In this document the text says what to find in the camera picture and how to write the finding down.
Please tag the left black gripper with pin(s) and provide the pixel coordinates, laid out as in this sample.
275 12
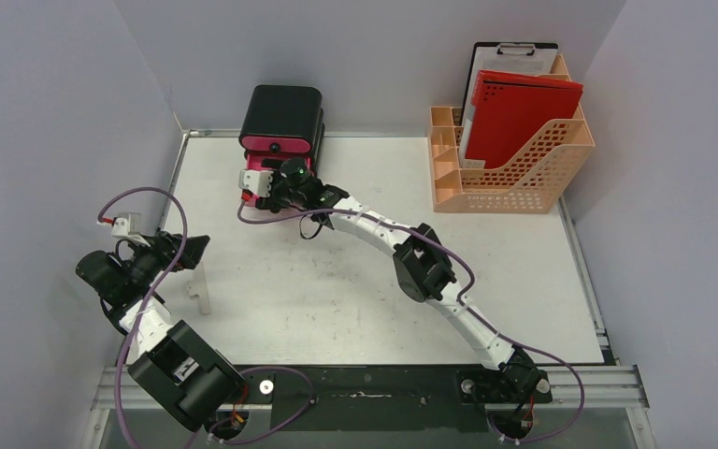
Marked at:
165 247

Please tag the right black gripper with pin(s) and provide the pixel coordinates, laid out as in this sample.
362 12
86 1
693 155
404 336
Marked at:
273 197

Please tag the black pink drawer unit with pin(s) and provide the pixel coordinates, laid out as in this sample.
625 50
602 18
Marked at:
283 122

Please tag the thick red binder folder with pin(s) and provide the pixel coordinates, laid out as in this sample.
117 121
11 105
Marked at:
507 109

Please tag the orange plastic file organizer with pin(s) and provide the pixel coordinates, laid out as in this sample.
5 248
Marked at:
531 182

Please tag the black clipboard with paper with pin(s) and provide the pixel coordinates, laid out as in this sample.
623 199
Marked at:
528 58

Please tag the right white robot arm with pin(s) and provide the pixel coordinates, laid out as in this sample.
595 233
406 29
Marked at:
423 266

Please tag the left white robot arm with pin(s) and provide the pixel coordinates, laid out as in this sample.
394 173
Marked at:
174 365

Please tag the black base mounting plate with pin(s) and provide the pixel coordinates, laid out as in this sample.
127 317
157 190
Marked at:
353 398

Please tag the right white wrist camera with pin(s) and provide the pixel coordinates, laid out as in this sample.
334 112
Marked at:
255 184

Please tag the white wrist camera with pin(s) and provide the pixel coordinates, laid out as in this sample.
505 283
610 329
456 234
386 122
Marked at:
255 184
127 225

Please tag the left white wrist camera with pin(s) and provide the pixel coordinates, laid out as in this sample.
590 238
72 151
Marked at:
127 225

